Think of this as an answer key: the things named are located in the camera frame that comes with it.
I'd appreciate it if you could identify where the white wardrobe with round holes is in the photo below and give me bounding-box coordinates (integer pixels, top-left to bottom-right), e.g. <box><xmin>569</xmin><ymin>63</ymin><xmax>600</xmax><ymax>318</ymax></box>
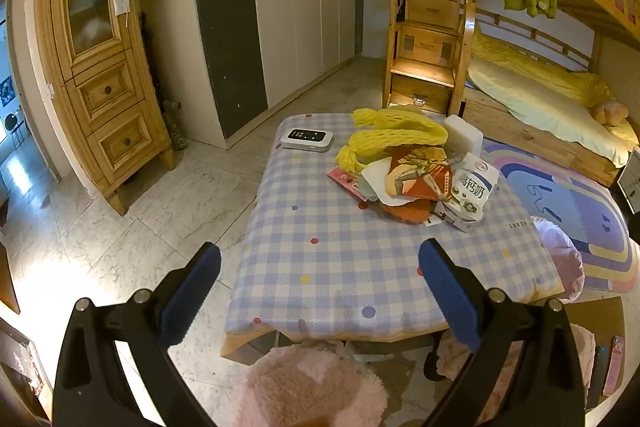
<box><xmin>191</xmin><ymin>0</ymin><xmax>362</xmax><ymax>150</ymax></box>

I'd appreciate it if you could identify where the white bedside cabinet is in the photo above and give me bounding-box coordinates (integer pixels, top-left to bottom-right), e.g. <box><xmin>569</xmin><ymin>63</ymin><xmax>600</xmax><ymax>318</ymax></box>
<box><xmin>615</xmin><ymin>147</ymin><xmax>640</xmax><ymax>214</ymax></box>

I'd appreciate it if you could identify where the black chair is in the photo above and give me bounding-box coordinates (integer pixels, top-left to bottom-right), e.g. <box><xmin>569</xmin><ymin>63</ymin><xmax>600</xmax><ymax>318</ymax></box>
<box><xmin>2</xmin><ymin>113</ymin><xmax>26</xmax><ymax>146</ymax></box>

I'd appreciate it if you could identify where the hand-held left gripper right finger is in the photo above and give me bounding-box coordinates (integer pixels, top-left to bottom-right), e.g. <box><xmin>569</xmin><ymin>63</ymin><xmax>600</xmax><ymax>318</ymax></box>
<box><xmin>419</xmin><ymin>238</ymin><xmax>587</xmax><ymax>427</ymax></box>

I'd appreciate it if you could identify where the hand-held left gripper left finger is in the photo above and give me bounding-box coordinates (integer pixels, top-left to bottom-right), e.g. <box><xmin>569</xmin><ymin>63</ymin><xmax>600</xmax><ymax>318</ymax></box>
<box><xmin>52</xmin><ymin>242</ymin><xmax>222</xmax><ymax>427</ymax></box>

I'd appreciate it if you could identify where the yellow foam net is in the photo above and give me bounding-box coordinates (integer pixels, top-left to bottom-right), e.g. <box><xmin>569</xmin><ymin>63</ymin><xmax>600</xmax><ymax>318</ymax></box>
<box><xmin>352</xmin><ymin>107</ymin><xmax>436</xmax><ymax>128</ymax></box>
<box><xmin>335</xmin><ymin>124</ymin><xmax>449</xmax><ymax>170</ymax></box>

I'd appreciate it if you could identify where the dark patterned cloth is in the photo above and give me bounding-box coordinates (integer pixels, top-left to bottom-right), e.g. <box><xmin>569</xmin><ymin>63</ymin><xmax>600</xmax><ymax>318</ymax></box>
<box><xmin>140</xmin><ymin>12</ymin><xmax>188</xmax><ymax>152</ymax></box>

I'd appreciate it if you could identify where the white electronic device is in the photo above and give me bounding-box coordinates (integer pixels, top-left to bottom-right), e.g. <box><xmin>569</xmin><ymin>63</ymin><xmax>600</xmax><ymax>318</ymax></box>
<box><xmin>280</xmin><ymin>128</ymin><xmax>334</xmax><ymax>151</ymax></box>

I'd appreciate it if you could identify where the pastel oval rug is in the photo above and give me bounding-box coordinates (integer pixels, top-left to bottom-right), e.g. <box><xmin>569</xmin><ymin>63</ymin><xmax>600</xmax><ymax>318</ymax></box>
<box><xmin>480</xmin><ymin>137</ymin><xmax>640</xmax><ymax>294</ymax></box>

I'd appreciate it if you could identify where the white foam block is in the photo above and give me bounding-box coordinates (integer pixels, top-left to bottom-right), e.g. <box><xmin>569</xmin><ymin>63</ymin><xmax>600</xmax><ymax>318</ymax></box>
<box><xmin>444</xmin><ymin>114</ymin><xmax>483</xmax><ymax>154</ymax></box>

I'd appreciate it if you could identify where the trash bin with pink bag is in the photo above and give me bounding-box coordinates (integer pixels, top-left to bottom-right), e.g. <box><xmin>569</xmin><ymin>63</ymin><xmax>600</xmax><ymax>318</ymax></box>
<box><xmin>530</xmin><ymin>215</ymin><xmax>586</xmax><ymax>303</ymax></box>

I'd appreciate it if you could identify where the cardboard box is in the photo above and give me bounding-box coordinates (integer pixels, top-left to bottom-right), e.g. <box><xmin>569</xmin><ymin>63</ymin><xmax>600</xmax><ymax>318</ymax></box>
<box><xmin>565</xmin><ymin>296</ymin><xmax>626</xmax><ymax>413</ymax></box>

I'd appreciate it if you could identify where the checkered tablecloth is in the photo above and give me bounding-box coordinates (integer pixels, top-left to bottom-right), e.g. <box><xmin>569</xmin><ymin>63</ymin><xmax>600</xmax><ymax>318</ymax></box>
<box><xmin>222</xmin><ymin>112</ymin><xmax>566</xmax><ymax>360</ymax></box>

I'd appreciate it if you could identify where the orange printed snack wrapper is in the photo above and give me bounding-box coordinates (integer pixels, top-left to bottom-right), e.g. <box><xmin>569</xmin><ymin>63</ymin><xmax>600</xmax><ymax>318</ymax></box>
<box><xmin>382</xmin><ymin>147</ymin><xmax>458</xmax><ymax>208</ymax></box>

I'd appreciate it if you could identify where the pale yellow bed sheet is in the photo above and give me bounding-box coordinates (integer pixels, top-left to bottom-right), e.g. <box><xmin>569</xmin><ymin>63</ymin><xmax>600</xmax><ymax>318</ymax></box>
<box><xmin>466</xmin><ymin>57</ymin><xmax>633</xmax><ymax>168</ymax></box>

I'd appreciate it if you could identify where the pink fluffy cushion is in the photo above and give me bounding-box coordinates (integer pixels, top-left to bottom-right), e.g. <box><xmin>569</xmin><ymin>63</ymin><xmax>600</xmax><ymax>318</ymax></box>
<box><xmin>235</xmin><ymin>347</ymin><xmax>388</xmax><ymax>427</ymax></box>

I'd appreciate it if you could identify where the wooden cabinet with glass door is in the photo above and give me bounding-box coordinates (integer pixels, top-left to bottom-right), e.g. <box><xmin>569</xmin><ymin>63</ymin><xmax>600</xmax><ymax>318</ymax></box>
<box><xmin>32</xmin><ymin>0</ymin><xmax>177</xmax><ymax>216</ymax></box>

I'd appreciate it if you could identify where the white milk carton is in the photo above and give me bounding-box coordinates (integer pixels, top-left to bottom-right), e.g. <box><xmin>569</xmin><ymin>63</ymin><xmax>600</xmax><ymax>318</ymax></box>
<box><xmin>435</xmin><ymin>152</ymin><xmax>501</xmax><ymax>234</ymax></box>

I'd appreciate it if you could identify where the wooden stair drawer unit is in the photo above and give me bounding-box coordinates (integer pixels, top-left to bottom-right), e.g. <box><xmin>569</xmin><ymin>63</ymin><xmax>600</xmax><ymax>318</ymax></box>
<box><xmin>382</xmin><ymin>0</ymin><xmax>476</xmax><ymax>115</ymax></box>

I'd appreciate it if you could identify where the pink book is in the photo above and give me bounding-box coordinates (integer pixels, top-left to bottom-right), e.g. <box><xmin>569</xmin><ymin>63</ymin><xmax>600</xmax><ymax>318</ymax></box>
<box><xmin>602</xmin><ymin>336</ymin><xmax>626</xmax><ymax>397</ymax></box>

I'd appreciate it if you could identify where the yellow blanket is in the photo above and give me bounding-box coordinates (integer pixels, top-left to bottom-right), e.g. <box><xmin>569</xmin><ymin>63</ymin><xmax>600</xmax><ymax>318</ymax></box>
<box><xmin>470</xmin><ymin>24</ymin><xmax>616</xmax><ymax>108</ymax></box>

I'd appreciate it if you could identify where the wooden bunk bed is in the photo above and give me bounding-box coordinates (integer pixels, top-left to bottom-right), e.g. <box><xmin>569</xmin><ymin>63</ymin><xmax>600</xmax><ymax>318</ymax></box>
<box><xmin>460</xmin><ymin>0</ymin><xmax>640</xmax><ymax>188</ymax></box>

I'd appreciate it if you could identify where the tan plush toy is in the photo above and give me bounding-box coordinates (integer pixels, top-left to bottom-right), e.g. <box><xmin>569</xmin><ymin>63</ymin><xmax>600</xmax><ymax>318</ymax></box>
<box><xmin>592</xmin><ymin>101</ymin><xmax>630</xmax><ymax>125</ymax></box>

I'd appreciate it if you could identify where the red snack wrapper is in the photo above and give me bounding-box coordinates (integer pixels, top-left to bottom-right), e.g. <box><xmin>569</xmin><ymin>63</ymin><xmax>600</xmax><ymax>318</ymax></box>
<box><xmin>327</xmin><ymin>164</ymin><xmax>368</xmax><ymax>202</ymax></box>

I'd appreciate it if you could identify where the white paper piece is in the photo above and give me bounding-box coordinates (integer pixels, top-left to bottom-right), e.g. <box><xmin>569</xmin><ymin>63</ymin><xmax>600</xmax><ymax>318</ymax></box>
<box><xmin>360</xmin><ymin>159</ymin><xmax>396</xmax><ymax>198</ymax></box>

